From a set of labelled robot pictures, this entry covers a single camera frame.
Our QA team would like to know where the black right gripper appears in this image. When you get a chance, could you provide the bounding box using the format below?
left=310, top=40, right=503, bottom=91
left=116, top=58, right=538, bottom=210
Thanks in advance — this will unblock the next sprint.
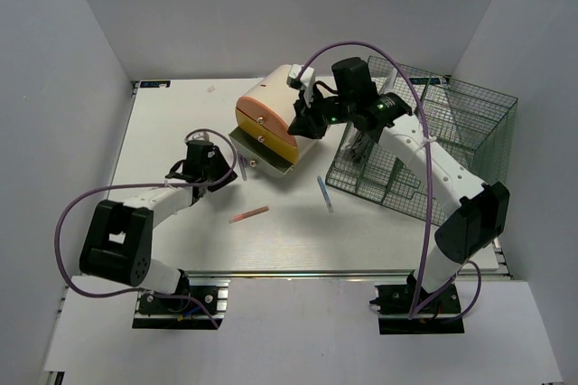
left=289, top=86, right=356, bottom=139

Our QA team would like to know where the cream round drawer box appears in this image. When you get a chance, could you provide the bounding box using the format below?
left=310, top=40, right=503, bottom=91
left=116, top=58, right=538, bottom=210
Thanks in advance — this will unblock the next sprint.
left=229, top=64, right=316, bottom=177

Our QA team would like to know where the white silver-spined booklet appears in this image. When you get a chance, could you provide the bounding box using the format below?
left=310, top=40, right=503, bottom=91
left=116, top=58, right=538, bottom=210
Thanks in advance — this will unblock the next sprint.
left=345, top=75, right=394, bottom=164

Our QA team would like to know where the blue pen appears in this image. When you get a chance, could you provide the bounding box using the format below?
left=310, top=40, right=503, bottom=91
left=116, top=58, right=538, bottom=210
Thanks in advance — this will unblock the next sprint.
left=317, top=175, right=334, bottom=213

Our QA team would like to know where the purple pen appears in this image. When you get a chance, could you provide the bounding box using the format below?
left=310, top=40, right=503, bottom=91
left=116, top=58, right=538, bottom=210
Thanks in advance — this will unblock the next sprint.
left=238, top=155, right=247, bottom=182

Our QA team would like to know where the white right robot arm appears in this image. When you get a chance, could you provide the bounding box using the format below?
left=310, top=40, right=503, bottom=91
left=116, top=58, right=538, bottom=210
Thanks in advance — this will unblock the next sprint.
left=286, top=57, right=510, bottom=312

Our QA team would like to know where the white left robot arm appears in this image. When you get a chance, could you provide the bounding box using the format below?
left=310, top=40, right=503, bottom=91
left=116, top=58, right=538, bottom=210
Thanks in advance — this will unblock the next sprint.
left=79, top=140, right=237, bottom=313

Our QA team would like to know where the red pen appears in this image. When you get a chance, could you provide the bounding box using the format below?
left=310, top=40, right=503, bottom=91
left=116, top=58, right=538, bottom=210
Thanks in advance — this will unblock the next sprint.
left=228, top=206, right=269, bottom=223

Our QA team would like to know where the black table corner label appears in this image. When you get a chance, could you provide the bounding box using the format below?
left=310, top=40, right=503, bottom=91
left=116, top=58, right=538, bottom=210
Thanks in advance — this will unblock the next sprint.
left=140, top=80, right=171, bottom=89

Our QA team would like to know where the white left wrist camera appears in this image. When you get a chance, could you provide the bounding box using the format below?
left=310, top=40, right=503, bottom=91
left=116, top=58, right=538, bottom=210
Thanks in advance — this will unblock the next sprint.
left=184, top=129, right=210, bottom=143

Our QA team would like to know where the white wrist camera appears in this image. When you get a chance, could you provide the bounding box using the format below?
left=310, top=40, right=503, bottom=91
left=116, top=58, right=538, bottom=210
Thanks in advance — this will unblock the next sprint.
left=286, top=64, right=316, bottom=107
left=184, top=129, right=210, bottom=143

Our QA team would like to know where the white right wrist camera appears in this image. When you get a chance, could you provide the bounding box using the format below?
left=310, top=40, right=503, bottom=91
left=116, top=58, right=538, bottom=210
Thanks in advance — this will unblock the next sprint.
left=286, top=64, right=316, bottom=107

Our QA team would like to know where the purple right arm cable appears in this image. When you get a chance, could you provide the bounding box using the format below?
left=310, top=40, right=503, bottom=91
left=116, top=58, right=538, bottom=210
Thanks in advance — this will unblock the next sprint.
left=298, top=41, right=483, bottom=322

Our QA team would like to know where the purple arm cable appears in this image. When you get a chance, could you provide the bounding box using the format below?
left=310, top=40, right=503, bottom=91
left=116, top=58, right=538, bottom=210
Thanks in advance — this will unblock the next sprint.
left=298, top=41, right=483, bottom=322
left=54, top=130, right=239, bottom=330

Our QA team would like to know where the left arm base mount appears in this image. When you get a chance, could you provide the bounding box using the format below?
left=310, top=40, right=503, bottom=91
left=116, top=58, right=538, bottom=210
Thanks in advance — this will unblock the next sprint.
left=132, top=278, right=229, bottom=331

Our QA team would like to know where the green wire mesh organizer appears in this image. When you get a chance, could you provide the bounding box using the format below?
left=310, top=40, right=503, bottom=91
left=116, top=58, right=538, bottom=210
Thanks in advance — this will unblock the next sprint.
left=324, top=55, right=518, bottom=229

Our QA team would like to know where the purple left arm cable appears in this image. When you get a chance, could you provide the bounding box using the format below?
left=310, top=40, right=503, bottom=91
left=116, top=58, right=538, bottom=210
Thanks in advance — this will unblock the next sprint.
left=54, top=130, right=239, bottom=330

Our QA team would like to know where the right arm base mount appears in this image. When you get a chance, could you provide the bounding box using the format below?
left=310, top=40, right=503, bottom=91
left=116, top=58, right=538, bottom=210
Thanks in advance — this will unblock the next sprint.
left=369, top=284, right=464, bottom=335

